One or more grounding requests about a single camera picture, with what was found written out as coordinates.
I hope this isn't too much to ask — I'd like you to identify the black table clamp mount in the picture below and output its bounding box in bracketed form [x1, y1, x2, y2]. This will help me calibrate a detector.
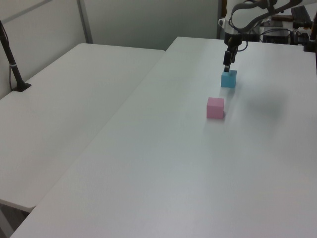
[303, 14, 317, 53]

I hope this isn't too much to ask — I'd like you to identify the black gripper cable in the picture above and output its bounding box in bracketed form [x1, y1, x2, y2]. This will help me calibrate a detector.
[228, 9, 249, 53]

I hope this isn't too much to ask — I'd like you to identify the grey metal partition post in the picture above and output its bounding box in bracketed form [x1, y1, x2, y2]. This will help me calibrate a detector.
[76, 0, 94, 44]

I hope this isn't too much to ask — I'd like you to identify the pink cube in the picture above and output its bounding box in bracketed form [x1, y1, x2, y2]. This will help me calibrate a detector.
[206, 97, 225, 119]

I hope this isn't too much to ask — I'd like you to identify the black electronics box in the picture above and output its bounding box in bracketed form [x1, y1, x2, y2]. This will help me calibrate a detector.
[262, 29, 291, 45]

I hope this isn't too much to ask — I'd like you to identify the black camera stand pole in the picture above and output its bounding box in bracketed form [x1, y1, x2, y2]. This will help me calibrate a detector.
[0, 19, 32, 93]

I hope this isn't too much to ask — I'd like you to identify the blue cube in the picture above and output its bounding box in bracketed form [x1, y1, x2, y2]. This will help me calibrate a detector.
[220, 69, 238, 88]

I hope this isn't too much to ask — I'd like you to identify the thin black stand cable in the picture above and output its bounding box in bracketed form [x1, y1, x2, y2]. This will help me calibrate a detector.
[1, 24, 15, 90]

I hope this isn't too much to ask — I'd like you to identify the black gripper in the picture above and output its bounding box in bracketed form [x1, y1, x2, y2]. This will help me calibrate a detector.
[223, 32, 243, 73]

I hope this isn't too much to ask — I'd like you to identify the black keyboard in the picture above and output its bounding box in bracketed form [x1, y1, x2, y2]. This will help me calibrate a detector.
[290, 6, 312, 22]

